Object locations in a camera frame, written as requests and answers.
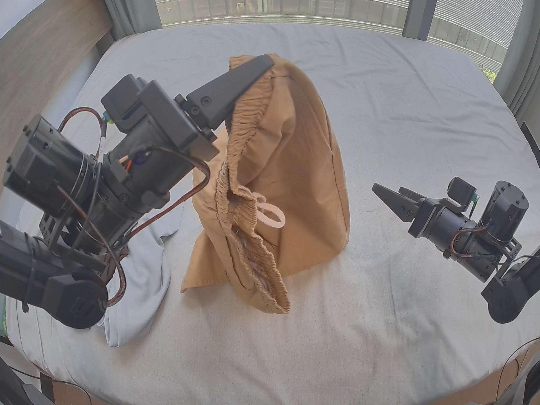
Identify grey-green curtain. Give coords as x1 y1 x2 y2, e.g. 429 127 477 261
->
94 0 165 40
493 0 540 119

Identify black cable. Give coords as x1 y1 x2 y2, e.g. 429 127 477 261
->
105 146 211 309
498 338 540 405

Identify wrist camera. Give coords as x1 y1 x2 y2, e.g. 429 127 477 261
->
100 73 149 133
441 177 481 217

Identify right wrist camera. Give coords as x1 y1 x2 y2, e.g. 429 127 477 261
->
441 177 481 217

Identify bed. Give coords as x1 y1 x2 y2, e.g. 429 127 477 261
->
0 0 540 405

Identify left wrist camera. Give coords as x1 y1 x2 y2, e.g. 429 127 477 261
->
100 73 149 133

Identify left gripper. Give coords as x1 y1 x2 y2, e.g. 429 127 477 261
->
103 54 276 210

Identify pale grey garment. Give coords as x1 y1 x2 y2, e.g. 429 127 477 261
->
103 203 186 348

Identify tan shorts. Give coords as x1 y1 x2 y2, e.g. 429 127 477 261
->
181 53 352 316

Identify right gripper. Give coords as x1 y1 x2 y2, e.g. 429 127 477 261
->
372 183 480 257

